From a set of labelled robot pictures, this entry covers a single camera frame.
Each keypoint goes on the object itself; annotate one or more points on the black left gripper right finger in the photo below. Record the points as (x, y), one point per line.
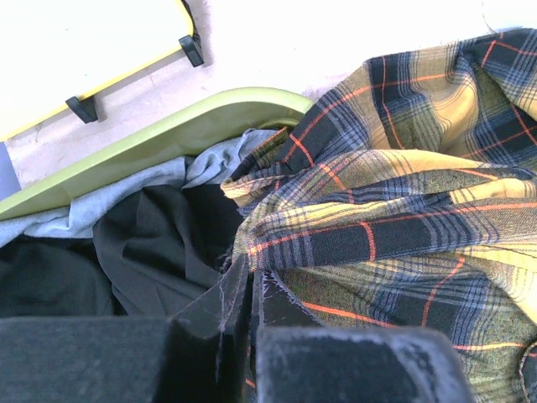
(299, 359)

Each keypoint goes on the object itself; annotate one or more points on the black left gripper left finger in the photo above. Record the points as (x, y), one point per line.
(197, 355)

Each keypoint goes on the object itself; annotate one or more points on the yellow plaid flannel shirt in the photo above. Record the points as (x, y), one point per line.
(406, 196)

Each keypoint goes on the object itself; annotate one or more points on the black cloth in bin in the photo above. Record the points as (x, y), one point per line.
(152, 254)

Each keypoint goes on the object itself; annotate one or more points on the grey cloth in bin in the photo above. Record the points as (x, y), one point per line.
(76, 221)

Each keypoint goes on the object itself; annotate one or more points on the olive green plastic bin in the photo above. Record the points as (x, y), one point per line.
(189, 131)

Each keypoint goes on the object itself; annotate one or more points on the small whiteboard yellow frame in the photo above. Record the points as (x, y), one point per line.
(57, 55)

